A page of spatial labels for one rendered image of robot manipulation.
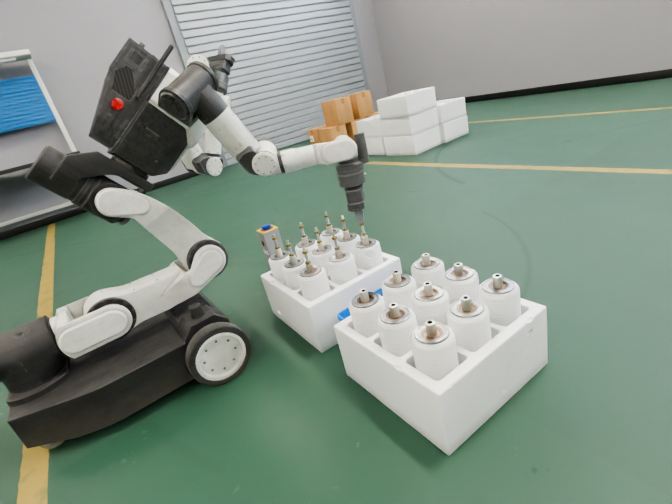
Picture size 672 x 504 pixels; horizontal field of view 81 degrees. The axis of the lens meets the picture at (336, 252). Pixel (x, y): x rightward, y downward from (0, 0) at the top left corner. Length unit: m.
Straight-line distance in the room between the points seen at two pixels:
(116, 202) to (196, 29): 5.37
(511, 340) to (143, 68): 1.23
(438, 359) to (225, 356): 0.72
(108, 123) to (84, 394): 0.77
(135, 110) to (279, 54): 5.75
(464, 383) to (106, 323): 1.05
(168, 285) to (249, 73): 5.52
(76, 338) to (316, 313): 0.72
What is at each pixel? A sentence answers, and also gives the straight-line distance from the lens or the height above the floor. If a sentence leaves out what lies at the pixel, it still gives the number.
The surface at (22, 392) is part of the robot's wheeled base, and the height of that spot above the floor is 0.19.
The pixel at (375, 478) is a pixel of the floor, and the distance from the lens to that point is 0.99.
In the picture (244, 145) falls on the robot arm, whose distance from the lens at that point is 1.24.
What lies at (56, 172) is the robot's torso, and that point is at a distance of 1.35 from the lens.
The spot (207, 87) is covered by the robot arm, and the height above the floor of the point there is 0.86.
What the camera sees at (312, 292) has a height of 0.20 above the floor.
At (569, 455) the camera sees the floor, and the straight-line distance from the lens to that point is 1.02.
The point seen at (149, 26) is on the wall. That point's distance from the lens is 6.52.
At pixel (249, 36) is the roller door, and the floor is 1.70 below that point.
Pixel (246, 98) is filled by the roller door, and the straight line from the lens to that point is 6.63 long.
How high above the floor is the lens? 0.79
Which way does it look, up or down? 23 degrees down
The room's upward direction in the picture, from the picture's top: 14 degrees counter-clockwise
